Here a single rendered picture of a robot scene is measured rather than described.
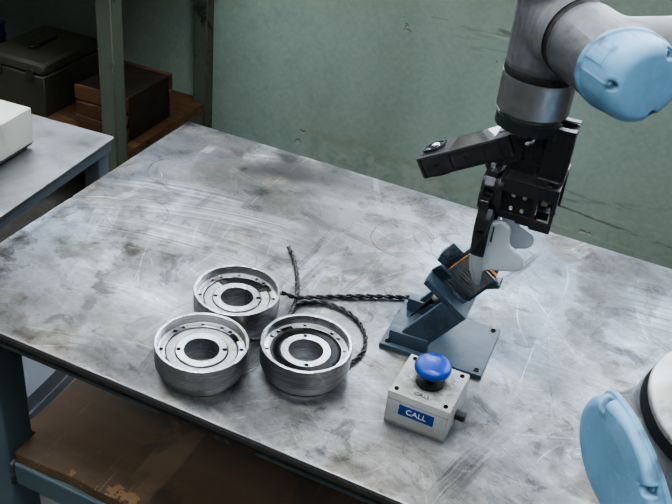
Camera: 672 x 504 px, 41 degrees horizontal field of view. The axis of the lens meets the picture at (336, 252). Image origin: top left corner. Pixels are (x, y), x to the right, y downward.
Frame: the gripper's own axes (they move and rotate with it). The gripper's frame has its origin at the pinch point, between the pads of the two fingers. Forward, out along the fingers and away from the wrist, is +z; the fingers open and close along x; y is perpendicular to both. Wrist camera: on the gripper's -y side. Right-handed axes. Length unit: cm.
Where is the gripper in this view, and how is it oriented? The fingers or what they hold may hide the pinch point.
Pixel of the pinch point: (476, 265)
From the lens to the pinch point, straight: 104.7
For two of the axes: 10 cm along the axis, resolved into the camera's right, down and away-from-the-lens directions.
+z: -1.0, 8.3, 5.5
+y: 9.2, 2.8, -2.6
